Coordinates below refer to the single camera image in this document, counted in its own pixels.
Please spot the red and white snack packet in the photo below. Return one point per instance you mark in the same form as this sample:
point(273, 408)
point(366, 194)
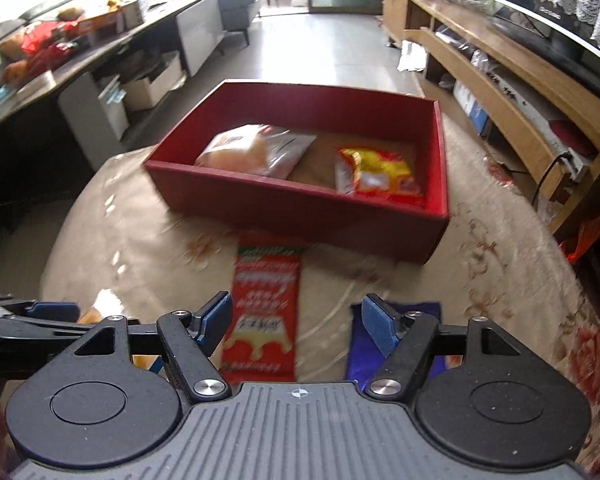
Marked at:
point(265, 310)

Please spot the black television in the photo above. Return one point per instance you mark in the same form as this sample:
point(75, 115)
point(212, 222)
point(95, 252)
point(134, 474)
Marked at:
point(555, 35)

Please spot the grey sofa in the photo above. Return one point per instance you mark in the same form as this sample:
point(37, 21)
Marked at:
point(237, 7)

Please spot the small grey box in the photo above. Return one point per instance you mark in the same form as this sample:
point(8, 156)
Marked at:
point(132, 12)

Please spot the blue and white box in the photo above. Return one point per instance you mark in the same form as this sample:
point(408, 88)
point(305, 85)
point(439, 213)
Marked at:
point(472, 107)

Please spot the long white device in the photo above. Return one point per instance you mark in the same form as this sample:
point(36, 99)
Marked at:
point(540, 120)

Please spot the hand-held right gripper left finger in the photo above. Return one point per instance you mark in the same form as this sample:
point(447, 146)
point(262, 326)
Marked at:
point(215, 317)

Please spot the clear bread packet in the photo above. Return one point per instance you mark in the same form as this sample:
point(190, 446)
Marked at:
point(250, 152)

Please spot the open cardboard box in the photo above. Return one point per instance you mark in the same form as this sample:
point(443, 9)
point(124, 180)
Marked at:
point(152, 85)

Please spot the yellow and red snack packet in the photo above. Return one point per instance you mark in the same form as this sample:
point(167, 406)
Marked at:
point(380, 172)

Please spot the orange plastic bag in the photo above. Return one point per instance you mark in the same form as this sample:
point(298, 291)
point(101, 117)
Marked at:
point(592, 235)

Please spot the red cardboard box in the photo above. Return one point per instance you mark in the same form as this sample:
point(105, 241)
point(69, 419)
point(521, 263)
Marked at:
point(300, 210)

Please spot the purple snack packet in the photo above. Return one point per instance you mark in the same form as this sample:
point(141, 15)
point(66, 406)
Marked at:
point(360, 360)

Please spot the red snack bags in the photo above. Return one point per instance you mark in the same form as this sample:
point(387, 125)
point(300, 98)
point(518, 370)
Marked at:
point(50, 45)

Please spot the wooden television cabinet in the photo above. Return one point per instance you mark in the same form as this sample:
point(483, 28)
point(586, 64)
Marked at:
point(520, 85)

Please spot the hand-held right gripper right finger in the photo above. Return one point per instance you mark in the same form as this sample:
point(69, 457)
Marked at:
point(380, 322)

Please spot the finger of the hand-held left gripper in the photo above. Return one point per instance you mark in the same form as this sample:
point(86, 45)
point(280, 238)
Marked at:
point(55, 311)
point(30, 329)

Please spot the white storage box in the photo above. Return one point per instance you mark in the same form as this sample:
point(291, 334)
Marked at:
point(114, 107)

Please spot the white plastic bag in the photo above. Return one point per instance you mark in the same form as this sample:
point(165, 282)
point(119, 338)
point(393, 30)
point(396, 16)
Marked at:
point(412, 56)

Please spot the clear golden snack packet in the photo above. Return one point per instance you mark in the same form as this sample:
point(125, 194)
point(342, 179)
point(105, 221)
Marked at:
point(90, 316)

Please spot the dark long sideboard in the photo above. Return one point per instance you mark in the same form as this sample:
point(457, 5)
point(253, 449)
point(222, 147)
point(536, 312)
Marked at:
point(105, 55)

